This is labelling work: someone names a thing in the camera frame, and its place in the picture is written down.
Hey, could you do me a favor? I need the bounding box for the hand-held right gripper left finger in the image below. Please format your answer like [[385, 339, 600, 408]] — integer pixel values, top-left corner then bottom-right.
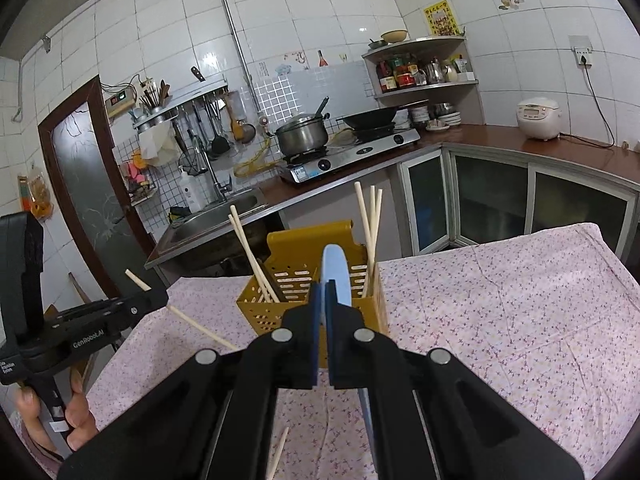
[[57, 280, 326, 480]]

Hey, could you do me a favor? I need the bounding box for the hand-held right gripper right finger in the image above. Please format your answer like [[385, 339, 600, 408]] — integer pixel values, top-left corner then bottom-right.
[[324, 280, 586, 480]]

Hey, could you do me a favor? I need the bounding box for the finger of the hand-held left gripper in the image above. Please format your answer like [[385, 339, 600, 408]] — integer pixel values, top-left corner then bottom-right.
[[47, 288, 170, 333]]

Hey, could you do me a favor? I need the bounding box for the light blue spoon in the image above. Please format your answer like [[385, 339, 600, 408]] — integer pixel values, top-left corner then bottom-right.
[[320, 244, 377, 480]]

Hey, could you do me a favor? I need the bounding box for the yellow utensil holder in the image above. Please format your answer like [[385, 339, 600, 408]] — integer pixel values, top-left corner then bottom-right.
[[236, 220, 388, 371]]

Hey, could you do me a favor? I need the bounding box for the wooden chopstick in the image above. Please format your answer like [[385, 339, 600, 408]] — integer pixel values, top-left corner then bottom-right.
[[354, 181, 378, 271], [124, 269, 240, 352], [228, 214, 275, 303], [230, 205, 282, 302], [265, 426, 291, 480], [367, 185, 377, 296], [371, 188, 384, 293]]

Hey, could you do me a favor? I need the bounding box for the person's left hand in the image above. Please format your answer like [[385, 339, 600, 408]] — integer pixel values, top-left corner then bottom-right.
[[12, 375, 101, 461]]

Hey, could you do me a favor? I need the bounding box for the orange hanging bag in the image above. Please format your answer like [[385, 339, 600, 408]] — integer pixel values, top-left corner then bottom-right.
[[19, 172, 53, 218]]

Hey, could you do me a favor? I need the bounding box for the steel sink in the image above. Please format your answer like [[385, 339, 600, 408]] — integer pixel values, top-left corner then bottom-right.
[[145, 187, 268, 268]]

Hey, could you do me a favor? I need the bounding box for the white soap bottle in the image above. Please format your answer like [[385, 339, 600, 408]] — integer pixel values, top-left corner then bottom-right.
[[179, 166, 206, 213]]

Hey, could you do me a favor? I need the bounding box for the dark wooden door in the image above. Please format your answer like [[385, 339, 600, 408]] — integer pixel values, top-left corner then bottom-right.
[[39, 76, 168, 301]]

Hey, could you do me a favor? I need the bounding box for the steel faucet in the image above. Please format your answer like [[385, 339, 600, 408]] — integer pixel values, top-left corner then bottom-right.
[[192, 135, 233, 203]]

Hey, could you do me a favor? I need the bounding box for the glass cabinet door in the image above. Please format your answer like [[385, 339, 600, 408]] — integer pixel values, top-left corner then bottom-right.
[[400, 150, 451, 256], [530, 170, 636, 261], [450, 152, 531, 246]]

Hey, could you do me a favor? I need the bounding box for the white hanging cloth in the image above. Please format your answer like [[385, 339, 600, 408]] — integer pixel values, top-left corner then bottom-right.
[[137, 120, 181, 168]]

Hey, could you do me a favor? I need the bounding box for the pink floral tablecloth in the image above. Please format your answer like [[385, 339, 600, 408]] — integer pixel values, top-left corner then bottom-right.
[[90, 222, 640, 480]]

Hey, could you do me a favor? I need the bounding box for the steel gas stove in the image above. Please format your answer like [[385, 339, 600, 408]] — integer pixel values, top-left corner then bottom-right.
[[277, 127, 422, 184]]

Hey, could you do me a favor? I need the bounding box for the black spatula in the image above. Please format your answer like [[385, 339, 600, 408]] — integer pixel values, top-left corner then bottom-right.
[[207, 102, 231, 156]]

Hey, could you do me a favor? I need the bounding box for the steel cooking pot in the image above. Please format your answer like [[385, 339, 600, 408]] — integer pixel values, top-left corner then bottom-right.
[[274, 114, 331, 156]]

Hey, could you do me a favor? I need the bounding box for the steel utensil cup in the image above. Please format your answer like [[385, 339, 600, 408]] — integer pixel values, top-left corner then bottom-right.
[[137, 79, 173, 123]]

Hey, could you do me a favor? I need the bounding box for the small control box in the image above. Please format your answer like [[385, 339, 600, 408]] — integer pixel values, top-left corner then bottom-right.
[[105, 87, 137, 111]]

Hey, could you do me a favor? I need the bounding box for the black wok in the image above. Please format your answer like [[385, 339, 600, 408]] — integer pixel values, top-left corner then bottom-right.
[[340, 106, 398, 131]]

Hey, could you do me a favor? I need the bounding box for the steel utensil rack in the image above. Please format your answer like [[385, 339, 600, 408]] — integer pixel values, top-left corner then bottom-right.
[[132, 77, 230, 128]]

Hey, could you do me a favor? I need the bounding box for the stack of white dishes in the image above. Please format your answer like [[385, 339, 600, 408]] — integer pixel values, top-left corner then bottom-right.
[[407, 102, 463, 133]]

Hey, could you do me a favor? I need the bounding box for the brown kitchen counter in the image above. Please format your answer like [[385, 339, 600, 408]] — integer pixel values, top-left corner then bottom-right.
[[145, 122, 640, 268]]

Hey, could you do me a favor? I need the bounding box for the row of condiment jars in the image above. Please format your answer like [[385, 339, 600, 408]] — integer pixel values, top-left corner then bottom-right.
[[376, 55, 421, 92]]

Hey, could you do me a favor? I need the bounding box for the white rice cooker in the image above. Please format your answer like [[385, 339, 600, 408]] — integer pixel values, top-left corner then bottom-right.
[[516, 97, 562, 142]]

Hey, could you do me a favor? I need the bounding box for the steel corner shelf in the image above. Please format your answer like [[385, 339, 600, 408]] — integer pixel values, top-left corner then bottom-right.
[[361, 36, 486, 126]]

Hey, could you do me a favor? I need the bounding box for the wire wall basket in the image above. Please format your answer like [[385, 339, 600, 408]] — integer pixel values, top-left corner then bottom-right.
[[117, 147, 158, 206]]

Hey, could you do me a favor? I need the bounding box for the wire strainer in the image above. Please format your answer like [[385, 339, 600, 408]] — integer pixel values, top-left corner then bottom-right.
[[177, 132, 201, 176]]

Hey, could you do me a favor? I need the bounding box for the yellow hose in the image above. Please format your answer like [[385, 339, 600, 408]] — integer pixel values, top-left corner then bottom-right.
[[232, 137, 273, 178]]

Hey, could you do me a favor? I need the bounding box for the metal wall pipe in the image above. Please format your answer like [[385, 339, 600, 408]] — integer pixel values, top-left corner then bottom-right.
[[210, 0, 263, 116]]

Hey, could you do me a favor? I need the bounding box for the yellow wall poster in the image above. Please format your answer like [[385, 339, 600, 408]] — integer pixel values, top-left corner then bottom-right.
[[424, 0, 460, 37]]

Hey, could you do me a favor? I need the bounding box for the black power cable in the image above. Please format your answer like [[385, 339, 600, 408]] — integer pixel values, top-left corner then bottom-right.
[[559, 62, 616, 148]]

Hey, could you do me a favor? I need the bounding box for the white wall socket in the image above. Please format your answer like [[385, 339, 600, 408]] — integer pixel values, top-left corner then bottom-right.
[[570, 35, 596, 68]]

